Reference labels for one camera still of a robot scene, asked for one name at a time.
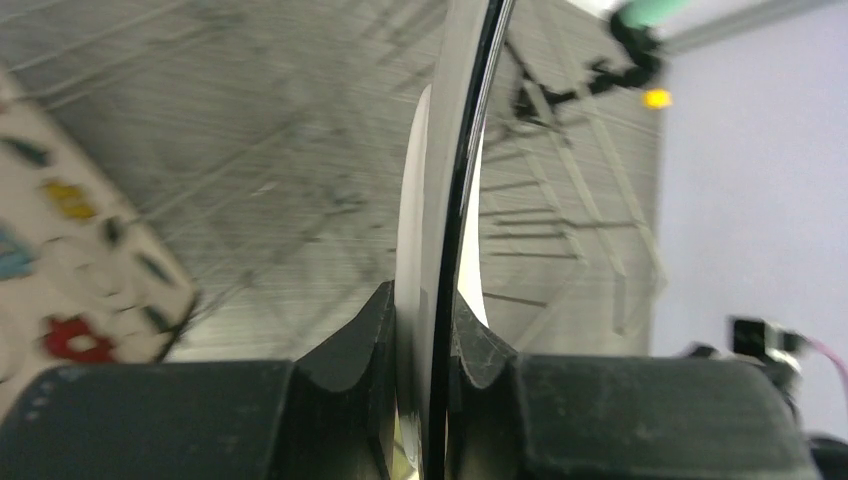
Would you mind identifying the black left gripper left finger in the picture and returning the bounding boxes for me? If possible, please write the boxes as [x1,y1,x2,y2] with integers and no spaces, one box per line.
[1,282,395,479]

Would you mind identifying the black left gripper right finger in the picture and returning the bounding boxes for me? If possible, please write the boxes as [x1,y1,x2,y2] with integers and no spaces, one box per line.
[450,302,821,479]

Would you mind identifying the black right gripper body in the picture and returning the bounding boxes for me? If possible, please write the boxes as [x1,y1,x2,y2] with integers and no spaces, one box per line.
[682,343,847,480]

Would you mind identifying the square floral plate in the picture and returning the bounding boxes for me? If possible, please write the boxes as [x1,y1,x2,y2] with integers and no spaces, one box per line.
[1,74,199,410]

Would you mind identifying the small yellow block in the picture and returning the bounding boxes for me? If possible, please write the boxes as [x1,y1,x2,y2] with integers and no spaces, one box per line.
[642,88,673,110]

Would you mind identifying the green microphone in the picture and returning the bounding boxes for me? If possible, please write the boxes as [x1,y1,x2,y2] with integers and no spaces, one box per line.
[616,0,690,29]

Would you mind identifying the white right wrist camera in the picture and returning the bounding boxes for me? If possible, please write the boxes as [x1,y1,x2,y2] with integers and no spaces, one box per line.
[728,316,807,363]

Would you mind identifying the grey wire dish rack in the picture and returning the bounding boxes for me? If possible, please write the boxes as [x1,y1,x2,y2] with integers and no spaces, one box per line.
[1,1,666,361]

